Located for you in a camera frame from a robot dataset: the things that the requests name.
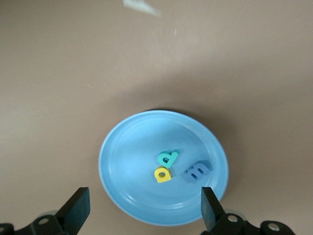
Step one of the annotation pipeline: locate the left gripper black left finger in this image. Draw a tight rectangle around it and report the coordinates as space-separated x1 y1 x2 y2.
0 187 90 235

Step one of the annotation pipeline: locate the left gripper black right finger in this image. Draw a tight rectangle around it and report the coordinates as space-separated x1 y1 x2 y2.
200 186 298 235

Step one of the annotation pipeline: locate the blue foam letter m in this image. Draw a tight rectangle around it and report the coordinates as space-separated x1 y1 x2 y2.
183 160 213 184

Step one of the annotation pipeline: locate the yellow foam letter d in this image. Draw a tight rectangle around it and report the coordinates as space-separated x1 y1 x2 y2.
154 165 172 184

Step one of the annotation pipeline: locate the teal foam letter p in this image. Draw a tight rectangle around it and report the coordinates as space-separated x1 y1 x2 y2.
157 149 180 169

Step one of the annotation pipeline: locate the blue round plate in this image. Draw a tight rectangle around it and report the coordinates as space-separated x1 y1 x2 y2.
98 110 229 226

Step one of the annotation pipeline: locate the brown paper table cover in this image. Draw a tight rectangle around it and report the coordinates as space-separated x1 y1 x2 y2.
0 0 313 235

